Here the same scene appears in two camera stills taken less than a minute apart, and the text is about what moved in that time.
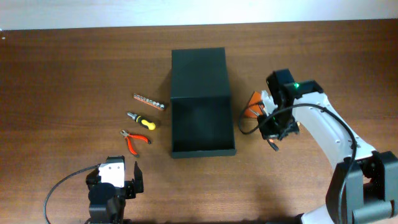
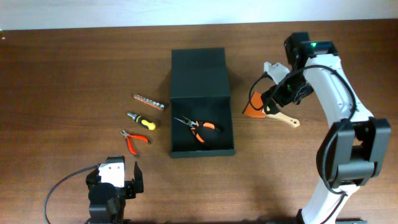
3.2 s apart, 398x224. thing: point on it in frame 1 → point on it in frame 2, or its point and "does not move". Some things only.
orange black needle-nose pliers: (257, 111) → (195, 123)
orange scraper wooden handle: (254, 110) does not move
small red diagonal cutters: (129, 136) does not move
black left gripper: (134, 185) does not move
